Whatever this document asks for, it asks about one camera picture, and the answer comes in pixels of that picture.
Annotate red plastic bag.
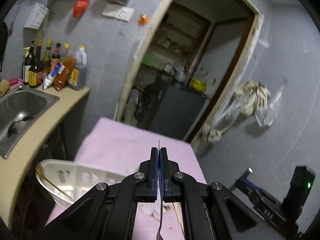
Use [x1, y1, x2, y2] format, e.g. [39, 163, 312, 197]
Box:
[73, 0, 90, 18]

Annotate white wall socket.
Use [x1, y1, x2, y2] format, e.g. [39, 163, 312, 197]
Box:
[101, 3, 135, 22]

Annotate wooden door frame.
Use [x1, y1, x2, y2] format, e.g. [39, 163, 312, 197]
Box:
[116, 0, 271, 154]

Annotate pink floral tablecloth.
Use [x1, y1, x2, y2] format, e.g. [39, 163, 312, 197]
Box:
[44, 116, 208, 240]

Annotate wooden chopstick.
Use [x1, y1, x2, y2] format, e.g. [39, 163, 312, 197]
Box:
[173, 202, 184, 235]

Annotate dark grey cabinet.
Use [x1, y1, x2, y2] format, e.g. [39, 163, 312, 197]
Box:
[148, 83, 209, 140]

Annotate gold spoon dark handle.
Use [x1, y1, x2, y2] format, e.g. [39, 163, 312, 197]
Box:
[36, 163, 72, 200]

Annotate cream rubber gloves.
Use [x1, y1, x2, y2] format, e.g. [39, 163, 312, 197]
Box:
[234, 80, 271, 117]

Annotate yellow bowl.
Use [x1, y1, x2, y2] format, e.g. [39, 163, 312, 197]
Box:
[189, 77, 207, 93]

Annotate orange spice packet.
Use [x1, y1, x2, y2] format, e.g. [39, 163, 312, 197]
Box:
[53, 55, 76, 92]

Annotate clear hanging plastic bag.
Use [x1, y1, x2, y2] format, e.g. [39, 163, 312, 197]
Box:
[255, 80, 286, 127]

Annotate large oil jug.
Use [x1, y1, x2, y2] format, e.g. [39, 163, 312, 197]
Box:
[67, 45, 87, 90]

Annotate stainless steel sink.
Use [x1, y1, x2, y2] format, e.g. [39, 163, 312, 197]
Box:
[0, 85, 60, 159]

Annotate white wall box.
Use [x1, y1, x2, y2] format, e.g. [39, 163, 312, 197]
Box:
[24, 2, 49, 30]

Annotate orange wall hook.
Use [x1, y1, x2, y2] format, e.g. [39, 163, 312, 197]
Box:
[138, 14, 150, 25]

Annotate aluminium cooking pot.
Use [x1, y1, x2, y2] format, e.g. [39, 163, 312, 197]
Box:
[174, 69, 188, 83]

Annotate silver fork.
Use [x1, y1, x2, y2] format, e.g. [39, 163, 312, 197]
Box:
[156, 141, 165, 240]

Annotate white plastic utensil holder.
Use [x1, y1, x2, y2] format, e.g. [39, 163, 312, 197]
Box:
[36, 159, 126, 208]

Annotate dark soy sauce bottle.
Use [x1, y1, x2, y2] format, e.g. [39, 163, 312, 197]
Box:
[28, 40, 43, 88]

